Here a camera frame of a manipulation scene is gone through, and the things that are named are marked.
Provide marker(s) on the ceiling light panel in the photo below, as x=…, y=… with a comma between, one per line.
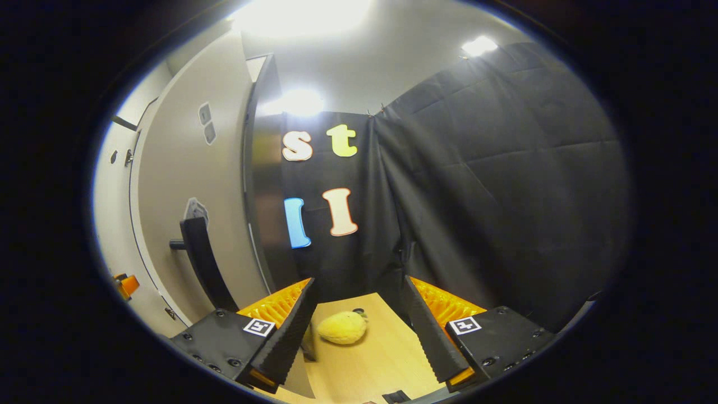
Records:
x=479, y=46
x=303, y=14

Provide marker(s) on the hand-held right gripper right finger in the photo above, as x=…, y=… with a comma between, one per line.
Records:
x=432, y=331

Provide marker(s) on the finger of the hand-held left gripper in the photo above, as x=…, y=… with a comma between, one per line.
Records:
x=129, y=285

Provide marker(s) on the black backdrop cloth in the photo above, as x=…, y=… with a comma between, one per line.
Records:
x=505, y=168

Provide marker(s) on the grey shoe cabinet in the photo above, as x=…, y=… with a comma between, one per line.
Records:
x=269, y=168

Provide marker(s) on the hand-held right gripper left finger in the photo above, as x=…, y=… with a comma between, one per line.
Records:
x=291, y=331

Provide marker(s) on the grey cabinet door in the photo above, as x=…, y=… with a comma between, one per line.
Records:
x=224, y=168
x=115, y=213

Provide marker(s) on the yellow plush toy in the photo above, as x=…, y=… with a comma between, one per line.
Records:
x=342, y=327

